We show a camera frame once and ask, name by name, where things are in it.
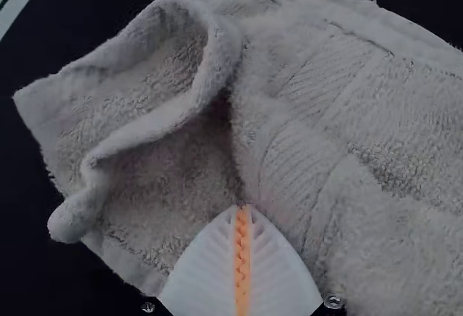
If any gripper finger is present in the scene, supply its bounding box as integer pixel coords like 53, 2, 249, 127
140, 205, 243, 316
241, 205, 348, 316

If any pale towel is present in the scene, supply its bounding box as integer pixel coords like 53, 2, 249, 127
12, 0, 463, 316

